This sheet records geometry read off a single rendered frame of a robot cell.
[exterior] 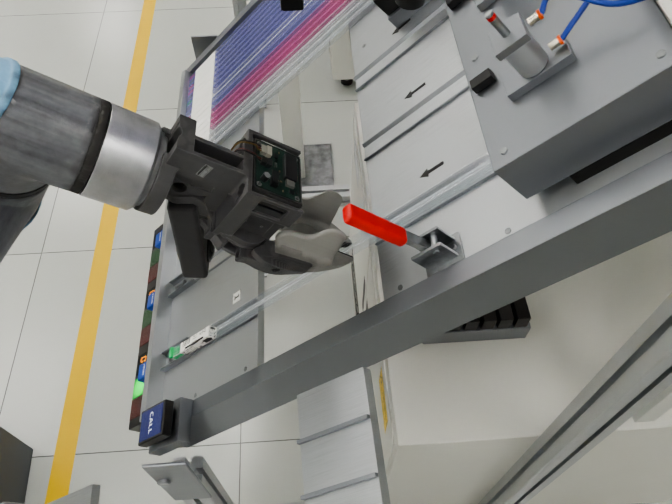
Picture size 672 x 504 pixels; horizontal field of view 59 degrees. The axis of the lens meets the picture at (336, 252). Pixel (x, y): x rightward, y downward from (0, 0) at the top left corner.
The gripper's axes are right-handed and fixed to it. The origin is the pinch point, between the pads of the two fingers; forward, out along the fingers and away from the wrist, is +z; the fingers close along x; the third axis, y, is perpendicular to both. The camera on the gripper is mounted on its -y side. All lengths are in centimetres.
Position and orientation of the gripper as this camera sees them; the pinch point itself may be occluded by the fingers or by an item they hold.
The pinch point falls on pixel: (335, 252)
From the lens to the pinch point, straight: 59.2
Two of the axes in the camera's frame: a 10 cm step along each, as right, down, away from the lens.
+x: -0.7, -8.2, 5.7
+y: 5.8, -5.0, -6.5
